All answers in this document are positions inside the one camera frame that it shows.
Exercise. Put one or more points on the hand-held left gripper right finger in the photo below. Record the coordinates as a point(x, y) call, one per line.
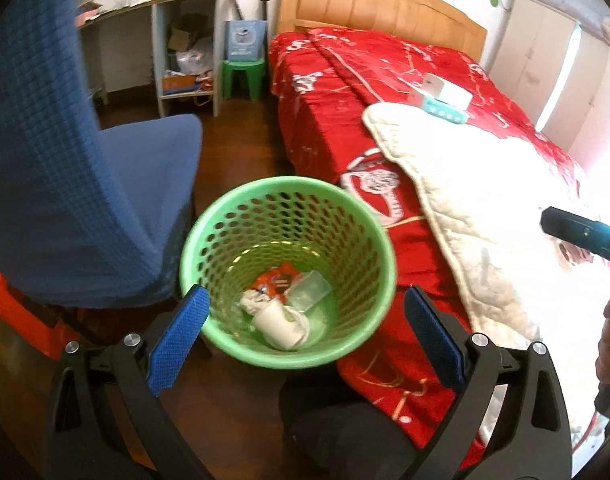
point(435, 340)

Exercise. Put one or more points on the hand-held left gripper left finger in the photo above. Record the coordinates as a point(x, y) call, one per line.
point(180, 340)

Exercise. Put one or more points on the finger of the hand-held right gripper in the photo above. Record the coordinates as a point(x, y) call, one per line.
point(580, 235)

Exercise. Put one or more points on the white paper cup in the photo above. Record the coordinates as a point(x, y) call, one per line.
point(277, 325)

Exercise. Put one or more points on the orange snack packet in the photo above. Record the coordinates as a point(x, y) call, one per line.
point(272, 280)

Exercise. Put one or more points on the clear plastic container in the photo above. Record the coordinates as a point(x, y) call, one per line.
point(307, 292)

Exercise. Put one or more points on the green plastic basket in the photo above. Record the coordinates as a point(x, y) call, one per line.
point(335, 220)

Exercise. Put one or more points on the white quilted mat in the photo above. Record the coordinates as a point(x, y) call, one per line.
point(485, 185)

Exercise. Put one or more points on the white wardrobe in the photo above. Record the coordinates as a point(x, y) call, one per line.
point(540, 65)

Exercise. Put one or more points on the teal tissue pack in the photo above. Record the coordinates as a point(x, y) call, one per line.
point(442, 111)

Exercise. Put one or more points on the white tissue pack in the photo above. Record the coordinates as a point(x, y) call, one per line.
point(447, 87)

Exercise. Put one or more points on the blue office chair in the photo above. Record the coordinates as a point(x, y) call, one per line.
point(60, 160)

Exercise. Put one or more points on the red printed bedspread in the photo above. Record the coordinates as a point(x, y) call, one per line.
point(345, 85)

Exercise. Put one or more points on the green plastic stool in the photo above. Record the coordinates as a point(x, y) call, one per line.
point(242, 75)

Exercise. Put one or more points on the clear plastic bag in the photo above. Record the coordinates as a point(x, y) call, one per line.
point(195, 62)

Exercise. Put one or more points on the white desk shelf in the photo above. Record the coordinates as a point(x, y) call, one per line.
point(157, 50)

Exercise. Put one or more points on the light blue gift bag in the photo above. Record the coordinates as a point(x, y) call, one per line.
point(245, 40)

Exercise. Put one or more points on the brown cardboard box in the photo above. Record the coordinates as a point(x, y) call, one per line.
point(187, 32)

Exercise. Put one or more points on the wooden headboard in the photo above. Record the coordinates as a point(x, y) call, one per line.
point(375, 5)

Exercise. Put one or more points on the dark wooden stick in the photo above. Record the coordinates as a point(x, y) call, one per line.
point(265, 2)

